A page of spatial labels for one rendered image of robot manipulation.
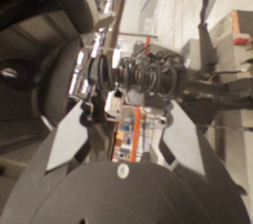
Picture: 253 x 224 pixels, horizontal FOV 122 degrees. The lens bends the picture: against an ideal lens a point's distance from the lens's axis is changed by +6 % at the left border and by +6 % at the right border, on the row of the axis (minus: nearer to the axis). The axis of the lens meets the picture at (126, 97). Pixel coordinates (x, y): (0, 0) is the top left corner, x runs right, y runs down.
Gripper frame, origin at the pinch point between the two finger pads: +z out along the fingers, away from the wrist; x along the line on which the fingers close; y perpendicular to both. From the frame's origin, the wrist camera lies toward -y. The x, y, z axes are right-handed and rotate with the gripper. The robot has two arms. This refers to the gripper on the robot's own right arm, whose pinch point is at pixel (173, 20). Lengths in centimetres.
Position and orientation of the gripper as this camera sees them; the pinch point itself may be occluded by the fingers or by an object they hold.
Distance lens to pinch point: 27.2
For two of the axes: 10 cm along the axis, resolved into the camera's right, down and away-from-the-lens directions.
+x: 9.9, 0.3, 1.6
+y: 1.0, 6.6, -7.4
